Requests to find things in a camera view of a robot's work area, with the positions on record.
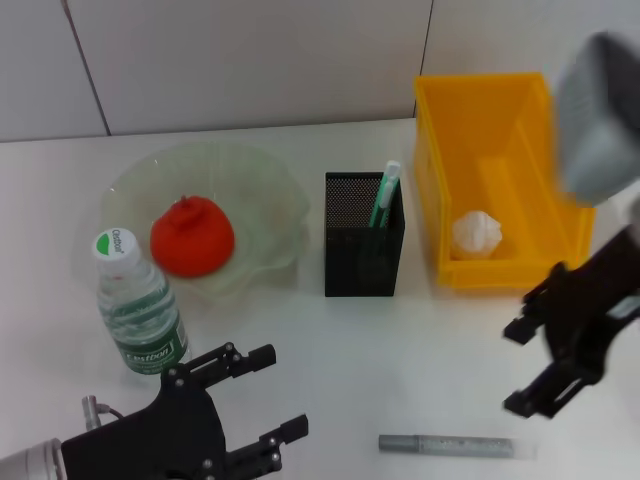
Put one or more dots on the green pen with clear cap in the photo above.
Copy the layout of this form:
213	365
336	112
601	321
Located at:
382	200

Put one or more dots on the grey marker pen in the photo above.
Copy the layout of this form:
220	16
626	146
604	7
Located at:
450	444

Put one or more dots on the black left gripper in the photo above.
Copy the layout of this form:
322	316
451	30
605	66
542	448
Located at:
160	440

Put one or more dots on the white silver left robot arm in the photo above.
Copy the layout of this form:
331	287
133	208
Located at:
30	462

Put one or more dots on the white paper ball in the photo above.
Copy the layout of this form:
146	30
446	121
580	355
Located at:
475	235

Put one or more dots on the yellow plastic bin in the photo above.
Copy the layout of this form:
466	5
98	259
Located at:
480	125

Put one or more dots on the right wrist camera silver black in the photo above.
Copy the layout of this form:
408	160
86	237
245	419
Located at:
600	115

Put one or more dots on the red-orange toy orange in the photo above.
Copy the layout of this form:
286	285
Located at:
192	240

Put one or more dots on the black mesh pen holder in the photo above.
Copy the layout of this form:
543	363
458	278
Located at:
360	265

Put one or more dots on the clear water bottle green label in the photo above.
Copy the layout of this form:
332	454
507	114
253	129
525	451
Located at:
135	310

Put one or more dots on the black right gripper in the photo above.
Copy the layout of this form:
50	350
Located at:
595	300

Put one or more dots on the translucent green wavy fruit plate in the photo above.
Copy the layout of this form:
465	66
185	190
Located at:
250	175

